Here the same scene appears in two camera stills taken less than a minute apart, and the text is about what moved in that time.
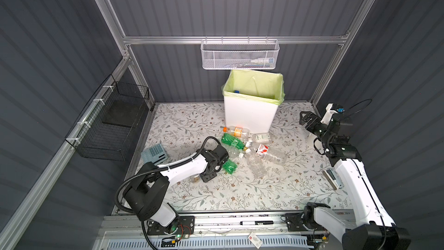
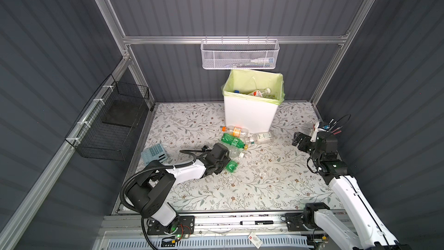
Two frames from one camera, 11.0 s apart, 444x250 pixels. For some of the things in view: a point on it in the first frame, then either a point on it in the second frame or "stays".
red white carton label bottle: (264, 151) to (260, 92)
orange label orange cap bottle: (238, 131) stays
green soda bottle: (233, 140) stays
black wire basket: (106, 130) stays
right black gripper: (316, 120) to (305, 140)
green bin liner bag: (265, 87) stays
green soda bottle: (229, 166) stays
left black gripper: (208, 178) stays
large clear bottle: (256, 164) to (233, 151)
